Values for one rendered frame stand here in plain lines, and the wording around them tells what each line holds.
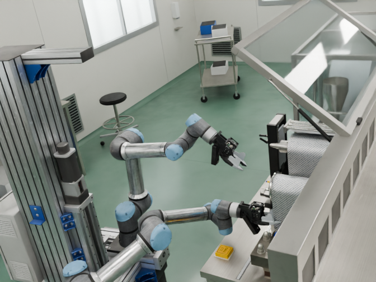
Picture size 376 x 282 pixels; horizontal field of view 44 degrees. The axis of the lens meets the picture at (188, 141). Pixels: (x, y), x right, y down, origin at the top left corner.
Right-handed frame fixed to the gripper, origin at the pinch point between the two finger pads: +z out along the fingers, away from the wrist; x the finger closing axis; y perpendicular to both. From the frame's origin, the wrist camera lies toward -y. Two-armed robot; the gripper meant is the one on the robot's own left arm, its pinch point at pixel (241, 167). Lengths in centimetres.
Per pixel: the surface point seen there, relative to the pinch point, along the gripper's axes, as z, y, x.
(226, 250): 21.7, -35.1, -15.5
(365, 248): 45, 51, -54
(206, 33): -163, -191, 422
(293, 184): 22.8, 14.6, -3.5
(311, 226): 24, 61, -76
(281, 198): 23.0, 5.9, -5.9
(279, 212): 27.4, -1.5, -6.0
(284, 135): 6.6, 3.4, 41.0
